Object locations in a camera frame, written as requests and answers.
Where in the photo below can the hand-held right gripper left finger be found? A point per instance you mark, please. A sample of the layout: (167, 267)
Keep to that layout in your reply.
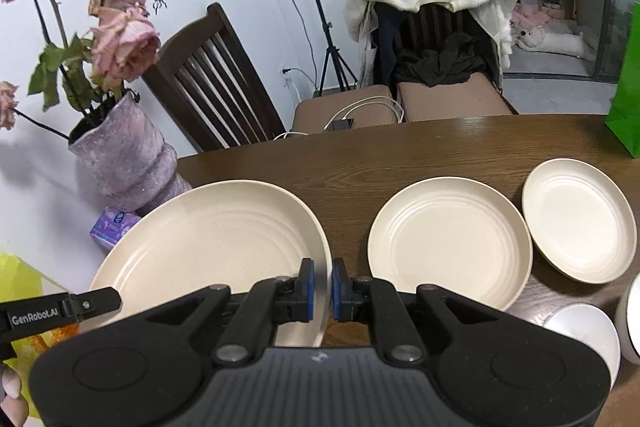
(307, 292)

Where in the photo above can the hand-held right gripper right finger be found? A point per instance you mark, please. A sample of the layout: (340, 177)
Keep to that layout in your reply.
(340, 292)

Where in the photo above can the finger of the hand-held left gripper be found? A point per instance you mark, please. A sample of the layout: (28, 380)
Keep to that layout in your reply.
(97, 303)

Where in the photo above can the beige plate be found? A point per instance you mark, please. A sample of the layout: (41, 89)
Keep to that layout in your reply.
(215, 237)
(575, 217)
(450, 242)

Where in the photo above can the white black-rimmed bowl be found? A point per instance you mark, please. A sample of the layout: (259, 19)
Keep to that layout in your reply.
(585, 337)
(631, 317)

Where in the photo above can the person's left hand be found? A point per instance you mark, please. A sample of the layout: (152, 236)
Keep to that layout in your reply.
(10, 397)

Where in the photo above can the yellow snack bag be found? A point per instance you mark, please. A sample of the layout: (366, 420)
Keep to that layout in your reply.
(25, 279)

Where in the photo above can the purple tissue pack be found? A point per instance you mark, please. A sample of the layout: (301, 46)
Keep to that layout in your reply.
(112, 227)

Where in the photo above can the purple textured vase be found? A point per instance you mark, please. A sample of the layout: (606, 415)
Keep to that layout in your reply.
(125, 152)

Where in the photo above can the black charger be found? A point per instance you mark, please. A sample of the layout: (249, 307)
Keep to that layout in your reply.
(339, 125)

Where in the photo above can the brown seat cushion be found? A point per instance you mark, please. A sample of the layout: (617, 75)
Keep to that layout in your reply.
(320, 107)
(460, 99)

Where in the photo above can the black clothes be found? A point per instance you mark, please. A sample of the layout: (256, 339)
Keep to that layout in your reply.
(440, 62)

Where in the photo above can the navy garment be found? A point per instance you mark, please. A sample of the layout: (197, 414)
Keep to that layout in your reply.
(385, 42)

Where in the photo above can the dark wooden chair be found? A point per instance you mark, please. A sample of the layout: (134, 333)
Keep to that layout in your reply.
(177, 55)
(435, 24)

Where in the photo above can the black light stand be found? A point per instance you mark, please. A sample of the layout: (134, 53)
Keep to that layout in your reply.
(329, 32)

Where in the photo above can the bunch of dried pink roses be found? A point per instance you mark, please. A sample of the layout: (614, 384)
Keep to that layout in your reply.
(122, 42)

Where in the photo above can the white plush toy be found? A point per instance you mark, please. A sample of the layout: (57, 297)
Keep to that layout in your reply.
(550, 41)

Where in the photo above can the green paper bag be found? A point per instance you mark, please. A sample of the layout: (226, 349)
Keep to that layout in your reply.
(627, 97)

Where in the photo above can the white wall socket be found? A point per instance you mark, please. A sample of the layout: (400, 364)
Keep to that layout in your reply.
(288, 79)

